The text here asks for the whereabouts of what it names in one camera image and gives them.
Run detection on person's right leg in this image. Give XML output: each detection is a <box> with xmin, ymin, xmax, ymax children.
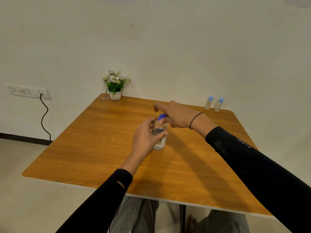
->
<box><xmin>194</xmin><ymin>209</ymin><xmax>251</xmax><ymax>233</ymax></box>

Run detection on black power cable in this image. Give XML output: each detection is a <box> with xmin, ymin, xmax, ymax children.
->
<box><xmin>39</xmin><ymin>94</ymin><xmax>52</xmax><ymax>141</ymax></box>

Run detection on person's right hand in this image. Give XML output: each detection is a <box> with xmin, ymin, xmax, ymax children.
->
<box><xmin>154</xmin><ymin>100</ymin><xmax>199</xmax><ymax>129</ymax></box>

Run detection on clear plastic bottle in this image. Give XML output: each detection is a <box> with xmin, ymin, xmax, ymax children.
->
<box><xmin>151</xmin><ymin>114</ymin><xmax>169</xmax><ymax>151</ymax></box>

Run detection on dark table leg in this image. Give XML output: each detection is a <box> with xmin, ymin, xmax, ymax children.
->
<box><xmin>179</xmin><ymin>204</ymin><xmax>186</xmax><ymax>233</ymax></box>

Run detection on dark skirting board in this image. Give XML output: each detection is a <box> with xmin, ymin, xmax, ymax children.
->
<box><xmin>0</xmin><ymin>132</ymin><xmax>53</xmax><ymax>146</ymax></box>

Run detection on person's left hand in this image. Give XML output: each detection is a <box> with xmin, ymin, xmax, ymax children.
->
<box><xmin>133</xmin><ymin>117</ymin><xmax>168</xmax><ymax>161</ymax></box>

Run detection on person's right foot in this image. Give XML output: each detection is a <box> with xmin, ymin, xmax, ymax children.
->
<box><xmin>186</xmin><ymin>214</ymin><xmax>198</xmax><ymax>233</ymax></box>

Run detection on person's right forearm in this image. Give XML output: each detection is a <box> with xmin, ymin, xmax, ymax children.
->
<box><xmin>191</xmin><ymin>113</ymin><xmax>311</xmax><ymax>233</ymax></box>

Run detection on black wristband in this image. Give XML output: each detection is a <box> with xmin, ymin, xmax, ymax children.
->
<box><xmin>189</xmin><ymin>112</ymin><xmax>203</xmax><ymax>130</ymax></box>

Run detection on person's left forearm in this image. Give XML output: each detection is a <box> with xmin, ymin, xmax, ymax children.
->
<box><xmin>56</xmin><ymin>151</ymin><xmax>147</xmax><ymax>233</ymax></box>

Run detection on white flowers in white pot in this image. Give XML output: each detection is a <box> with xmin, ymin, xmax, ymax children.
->
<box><xmin>101</xmin><ymin>69</ymin><xmax>131</xmax><ymax>101</ymax></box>

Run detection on white wall socket panel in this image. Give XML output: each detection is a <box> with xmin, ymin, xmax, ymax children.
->
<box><xmin>8</xmin><ymin>84</ymin><xmax>52</xmax><ymax>100</ymax></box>

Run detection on person's left leg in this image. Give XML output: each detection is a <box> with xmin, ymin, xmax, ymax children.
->
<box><xmin>108</xmin><ymin>196</ymin><xmax>160</xmax><ymax>233</ymax></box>

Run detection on person's leg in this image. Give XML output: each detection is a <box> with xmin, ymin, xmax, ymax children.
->
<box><xmin>194</xmin><ymin>209</ymin><xmax>251</xmax><ymax>233</ymax></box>
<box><xmin>108</xmin><ymin>196</ymin><xmax>160</xmax><ymax>233</ymax></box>

